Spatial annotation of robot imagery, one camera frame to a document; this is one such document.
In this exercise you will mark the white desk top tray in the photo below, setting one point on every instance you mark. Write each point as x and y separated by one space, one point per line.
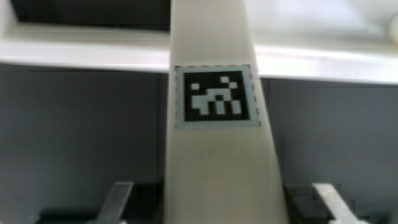
331 50

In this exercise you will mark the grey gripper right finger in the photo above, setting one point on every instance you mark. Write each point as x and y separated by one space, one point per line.
344 216

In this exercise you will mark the white desk leg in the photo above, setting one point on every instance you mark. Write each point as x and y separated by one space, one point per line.
223 176

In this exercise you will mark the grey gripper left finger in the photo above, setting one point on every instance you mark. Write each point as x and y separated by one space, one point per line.
113 208

